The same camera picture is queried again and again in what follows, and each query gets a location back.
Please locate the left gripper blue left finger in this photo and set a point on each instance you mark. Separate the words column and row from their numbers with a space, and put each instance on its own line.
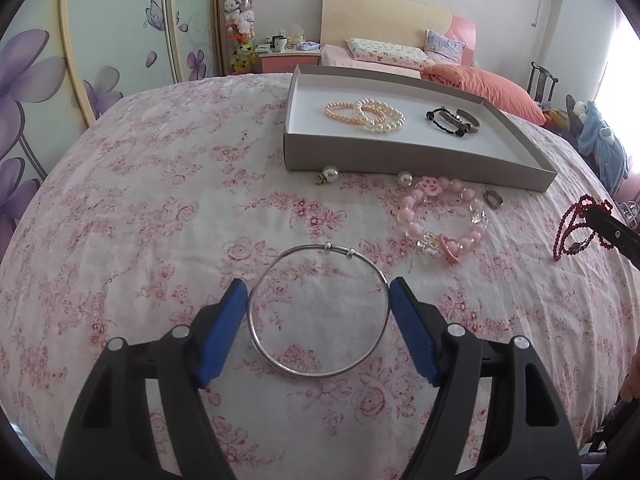
column 109, row 434

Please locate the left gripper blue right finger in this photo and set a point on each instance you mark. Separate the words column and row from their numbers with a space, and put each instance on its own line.
column 527, row 433

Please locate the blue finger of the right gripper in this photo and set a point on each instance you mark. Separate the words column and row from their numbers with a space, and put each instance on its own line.
column 627, row 242

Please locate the thin silver bangle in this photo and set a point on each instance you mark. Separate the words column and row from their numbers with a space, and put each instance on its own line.
column 318, row 310

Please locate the blue clothing on chair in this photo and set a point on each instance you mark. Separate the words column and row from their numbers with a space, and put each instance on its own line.
column 598, row 142

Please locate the dark wooden chair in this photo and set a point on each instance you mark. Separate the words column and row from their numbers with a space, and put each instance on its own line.
column 541, row 83

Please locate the salmon folded duvet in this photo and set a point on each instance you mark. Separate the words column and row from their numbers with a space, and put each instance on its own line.
column 502, row 93

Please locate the floral pink bedsheet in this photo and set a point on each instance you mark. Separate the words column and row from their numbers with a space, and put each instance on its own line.
column 178, row 191

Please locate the pearl earring right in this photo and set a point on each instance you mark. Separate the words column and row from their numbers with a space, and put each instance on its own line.
column 405, row 179

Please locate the pearl earring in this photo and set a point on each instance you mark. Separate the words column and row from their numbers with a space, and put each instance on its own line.
column 328, row 175
column 405, row 179

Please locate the small lilac cushion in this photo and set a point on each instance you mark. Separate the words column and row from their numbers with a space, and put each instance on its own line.
column 443, row 50

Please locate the floral white pillow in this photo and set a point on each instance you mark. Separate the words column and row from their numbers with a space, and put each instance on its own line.
column 380, row 52

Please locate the pearl earring left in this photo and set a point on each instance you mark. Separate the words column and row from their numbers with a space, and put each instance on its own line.
column 328, row 175

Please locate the grey shallow cardboard tray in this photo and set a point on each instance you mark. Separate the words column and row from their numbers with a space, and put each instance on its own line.
column 447, row 132

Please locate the cream and pink headboard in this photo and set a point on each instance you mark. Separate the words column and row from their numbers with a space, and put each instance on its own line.
column 396, row 21

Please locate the pink bedside table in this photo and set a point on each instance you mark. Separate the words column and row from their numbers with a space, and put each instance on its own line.
column 272, row 60

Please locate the white mug on nightstand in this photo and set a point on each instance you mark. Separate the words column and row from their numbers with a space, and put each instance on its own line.
column 279, row 43

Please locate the sliding wardrobe with flowers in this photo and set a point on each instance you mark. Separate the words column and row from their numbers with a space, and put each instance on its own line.
column 65, row 63

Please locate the clear tube of plush toys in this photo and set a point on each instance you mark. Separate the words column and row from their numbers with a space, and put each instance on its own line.
column 239, row 33

